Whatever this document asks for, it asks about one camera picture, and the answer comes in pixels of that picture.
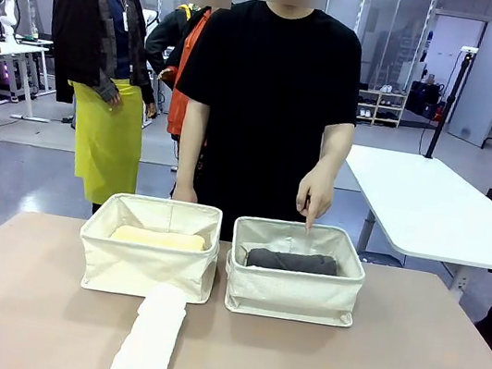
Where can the person's left hand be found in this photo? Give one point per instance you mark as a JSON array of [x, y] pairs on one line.
[[316, 196]]

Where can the person's right hand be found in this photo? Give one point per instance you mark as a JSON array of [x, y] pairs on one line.
[[184, 196]]

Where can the yellow towel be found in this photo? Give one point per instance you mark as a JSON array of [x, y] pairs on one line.
[[158, 238]]

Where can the grey towel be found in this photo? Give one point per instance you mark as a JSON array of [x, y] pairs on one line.
[[290, 262]]

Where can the person's right forearm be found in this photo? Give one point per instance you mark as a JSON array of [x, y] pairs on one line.
[[189, 166]]

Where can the person's left forearm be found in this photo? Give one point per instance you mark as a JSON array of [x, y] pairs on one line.
[[332, 156]]

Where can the cream fabric basket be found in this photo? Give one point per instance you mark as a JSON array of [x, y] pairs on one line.
[[285, 293], [143, 271]]

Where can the person in yellow apron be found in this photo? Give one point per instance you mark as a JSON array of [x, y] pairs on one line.
[[103, 138]]

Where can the person in orange vest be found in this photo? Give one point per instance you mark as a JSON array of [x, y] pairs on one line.
[[181, 90]]

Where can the person in black t-shirt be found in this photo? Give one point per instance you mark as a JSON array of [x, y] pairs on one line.
[[263, 103]]

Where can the white shoe rack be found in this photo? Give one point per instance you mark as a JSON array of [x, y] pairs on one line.
[[380, 105]]

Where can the large white table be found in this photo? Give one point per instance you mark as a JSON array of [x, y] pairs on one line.
[[434, 209]]

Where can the white rolled towel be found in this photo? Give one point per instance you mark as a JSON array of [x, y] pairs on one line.
[[151, 338]]

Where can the black bags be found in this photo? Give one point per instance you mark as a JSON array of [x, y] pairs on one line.
[[426, 98]]

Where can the black tripod stand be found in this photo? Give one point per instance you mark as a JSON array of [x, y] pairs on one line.
[[445, 108]]

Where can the grey door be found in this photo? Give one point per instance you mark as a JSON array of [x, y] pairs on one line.
[[485, 91]]

